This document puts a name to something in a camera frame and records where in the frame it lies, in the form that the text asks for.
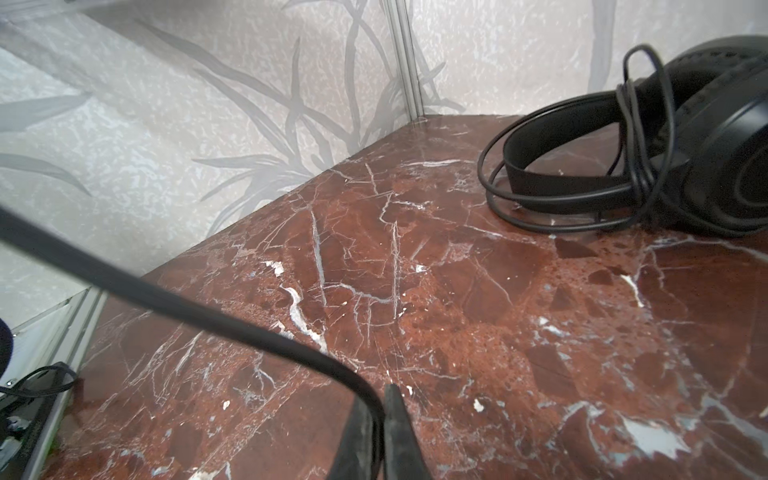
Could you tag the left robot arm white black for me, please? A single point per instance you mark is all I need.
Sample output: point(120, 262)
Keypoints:
point(25, 408)

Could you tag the black headphones with cable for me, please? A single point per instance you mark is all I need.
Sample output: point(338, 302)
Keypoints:
point(43, 246)
point(692, 148)

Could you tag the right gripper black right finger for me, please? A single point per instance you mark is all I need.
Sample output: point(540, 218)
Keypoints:
point(403, 458)

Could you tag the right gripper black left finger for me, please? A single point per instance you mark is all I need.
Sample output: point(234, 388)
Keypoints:
point(357, 455)

